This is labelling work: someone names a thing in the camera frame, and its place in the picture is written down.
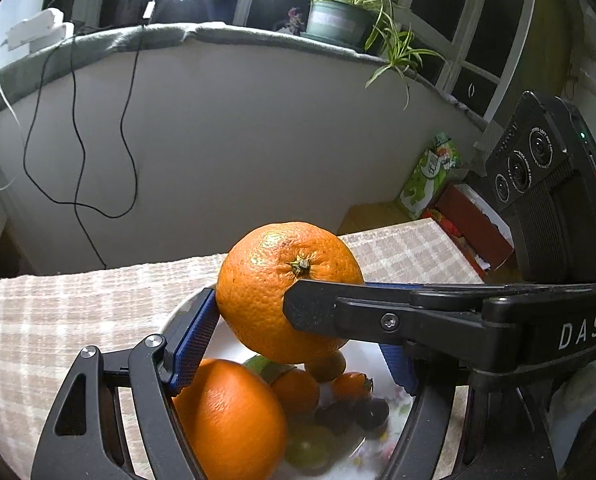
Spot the green printed carton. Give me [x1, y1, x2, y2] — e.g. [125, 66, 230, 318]
[399, 132, 463, 221]

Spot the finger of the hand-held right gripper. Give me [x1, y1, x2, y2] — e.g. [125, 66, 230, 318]
[283, 280, 485, 361]

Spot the white flat box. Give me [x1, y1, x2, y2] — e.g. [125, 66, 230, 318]
[28, 22, 75, 54]

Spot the small tangerine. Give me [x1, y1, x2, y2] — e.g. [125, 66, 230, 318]
[270, 367, 321, 417]
[305, 350, 347, 383]

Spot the small purple flower plant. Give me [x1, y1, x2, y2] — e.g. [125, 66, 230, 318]
[273, 6, 306, 36]

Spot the green apple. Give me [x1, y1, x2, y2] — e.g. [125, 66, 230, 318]
[242, 354, 296, 383]

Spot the thin white cable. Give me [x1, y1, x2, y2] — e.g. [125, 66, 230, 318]
[0, 40, 21, 126]

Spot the potted spider plant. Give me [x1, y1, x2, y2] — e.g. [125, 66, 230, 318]
[274, 0, 451, 111]

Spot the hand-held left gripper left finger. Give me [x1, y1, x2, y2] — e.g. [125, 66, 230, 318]
[29, 286, 222, 480]

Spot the white floral plate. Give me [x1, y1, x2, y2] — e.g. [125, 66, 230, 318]
[159, 285, 419, 480]

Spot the large bumpy orange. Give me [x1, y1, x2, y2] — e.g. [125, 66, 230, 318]
[215, 221, 365, 365]

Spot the person's right hand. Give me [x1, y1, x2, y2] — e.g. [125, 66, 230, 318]
[548, 360, 596, 450]

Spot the beige checked tablecloth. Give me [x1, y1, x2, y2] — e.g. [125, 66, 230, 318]
[0, 220, 484, 480]

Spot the black cable with plug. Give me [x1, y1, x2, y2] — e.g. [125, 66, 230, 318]
[69, 0, 201, 219]

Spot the smooth round orange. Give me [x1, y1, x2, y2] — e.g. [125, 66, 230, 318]
[172, 358, 289, 480]

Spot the red box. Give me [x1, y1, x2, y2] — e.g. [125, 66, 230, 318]
[423, 182, 516, 273]

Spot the tangerine with green leaf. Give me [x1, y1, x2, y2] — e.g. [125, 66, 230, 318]
[330, 371, 374, 403]

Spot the white power strip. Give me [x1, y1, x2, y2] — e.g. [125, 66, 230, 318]
[7, 8, 64, 48]

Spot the dark plum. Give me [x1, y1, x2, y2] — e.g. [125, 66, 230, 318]
[353, 397, 390, 438]

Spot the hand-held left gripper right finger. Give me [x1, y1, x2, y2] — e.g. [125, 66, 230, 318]
[377, 344, 560, 480]

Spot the small yellow-green fruit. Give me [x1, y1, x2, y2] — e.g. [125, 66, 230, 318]
[284, 425, 335, 471]

